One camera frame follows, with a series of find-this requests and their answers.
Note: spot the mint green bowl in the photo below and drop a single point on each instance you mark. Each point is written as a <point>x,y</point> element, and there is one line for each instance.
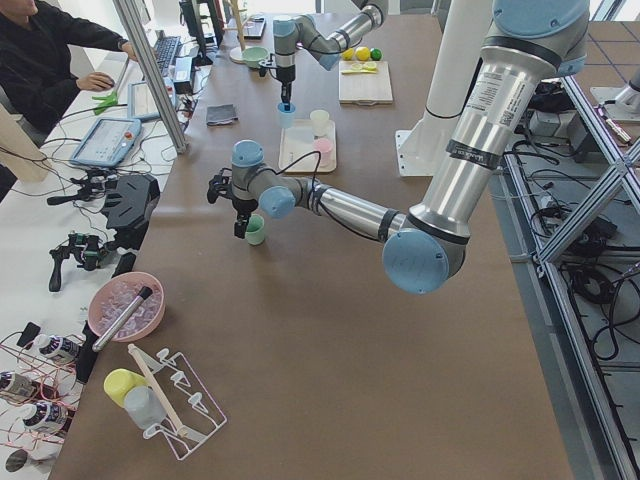
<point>254,55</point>

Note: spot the yellow cup on rack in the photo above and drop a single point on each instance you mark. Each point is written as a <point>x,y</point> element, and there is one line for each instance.
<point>119,382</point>

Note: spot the light blue plastic cup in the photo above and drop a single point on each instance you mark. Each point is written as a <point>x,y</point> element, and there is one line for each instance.
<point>286,114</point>

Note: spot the green lime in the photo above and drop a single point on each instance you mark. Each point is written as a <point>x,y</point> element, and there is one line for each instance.
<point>376,54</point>

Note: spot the yellow lemon left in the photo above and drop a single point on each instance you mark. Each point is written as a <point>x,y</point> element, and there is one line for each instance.
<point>362,54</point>

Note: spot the metal muddler tool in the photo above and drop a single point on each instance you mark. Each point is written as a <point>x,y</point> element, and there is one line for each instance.
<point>122,319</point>

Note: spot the cream white plastic cup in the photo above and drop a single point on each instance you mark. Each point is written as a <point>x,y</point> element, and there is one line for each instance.
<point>319,119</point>

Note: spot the yellow plastic knife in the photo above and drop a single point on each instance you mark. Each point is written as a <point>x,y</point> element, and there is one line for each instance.
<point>357,72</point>

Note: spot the clear cup on rack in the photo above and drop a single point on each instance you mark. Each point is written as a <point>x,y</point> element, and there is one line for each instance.
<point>144,407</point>

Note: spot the wooden cutting board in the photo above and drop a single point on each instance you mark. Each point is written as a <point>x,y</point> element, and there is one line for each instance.
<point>369,89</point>

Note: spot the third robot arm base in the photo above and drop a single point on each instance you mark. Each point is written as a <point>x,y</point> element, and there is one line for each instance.
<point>620,103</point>

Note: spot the person in black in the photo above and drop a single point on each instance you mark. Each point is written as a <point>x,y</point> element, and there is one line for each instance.
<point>36,71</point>

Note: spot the white rabbit tray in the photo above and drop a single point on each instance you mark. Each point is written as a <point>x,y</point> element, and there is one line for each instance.
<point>297,141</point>

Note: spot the grey folded cloth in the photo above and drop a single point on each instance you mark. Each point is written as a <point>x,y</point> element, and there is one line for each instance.
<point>221,115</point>

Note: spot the pink plastic cup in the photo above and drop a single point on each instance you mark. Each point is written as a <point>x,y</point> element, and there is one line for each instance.
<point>325,147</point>

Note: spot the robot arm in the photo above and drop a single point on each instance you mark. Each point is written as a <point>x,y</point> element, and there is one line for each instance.
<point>526,43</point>
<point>289,32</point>

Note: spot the wooden mug tree stand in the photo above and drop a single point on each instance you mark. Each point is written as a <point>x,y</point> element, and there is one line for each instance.
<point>236,53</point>

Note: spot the black monitor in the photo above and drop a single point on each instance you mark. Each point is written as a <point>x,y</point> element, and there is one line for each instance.
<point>191,14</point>

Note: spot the aluminium frame post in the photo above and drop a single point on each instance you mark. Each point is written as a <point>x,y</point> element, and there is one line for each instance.
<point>131,21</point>

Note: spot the mint green plastic cup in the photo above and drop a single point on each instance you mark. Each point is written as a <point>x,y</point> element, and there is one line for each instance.
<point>255,232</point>

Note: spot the white wire drying rack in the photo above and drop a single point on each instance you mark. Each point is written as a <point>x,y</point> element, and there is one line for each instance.
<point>193,415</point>

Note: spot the teach pendant tablet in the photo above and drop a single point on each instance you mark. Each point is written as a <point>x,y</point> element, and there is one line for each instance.
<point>107,142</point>

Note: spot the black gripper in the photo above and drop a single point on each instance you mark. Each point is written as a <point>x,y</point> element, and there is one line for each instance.
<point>242,206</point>
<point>285,79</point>

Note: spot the lemon half right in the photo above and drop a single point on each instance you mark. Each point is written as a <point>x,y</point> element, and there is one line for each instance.
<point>369,66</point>

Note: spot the black keyboard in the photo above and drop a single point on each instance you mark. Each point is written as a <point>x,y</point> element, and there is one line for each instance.
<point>166,49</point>

